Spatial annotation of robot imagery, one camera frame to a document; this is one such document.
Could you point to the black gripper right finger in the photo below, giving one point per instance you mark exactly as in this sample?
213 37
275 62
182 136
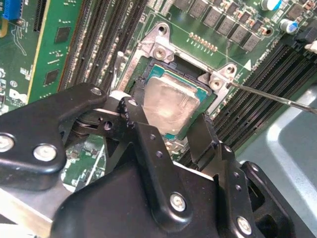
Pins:
230 168

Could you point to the metal socket cover frame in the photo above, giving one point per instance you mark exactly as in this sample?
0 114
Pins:
119 94

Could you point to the silver topped CPU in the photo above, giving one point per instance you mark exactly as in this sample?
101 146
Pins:
171 104

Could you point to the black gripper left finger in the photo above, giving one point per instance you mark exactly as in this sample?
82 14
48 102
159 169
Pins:
29 138

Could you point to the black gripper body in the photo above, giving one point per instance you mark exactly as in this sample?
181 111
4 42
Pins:
111 210

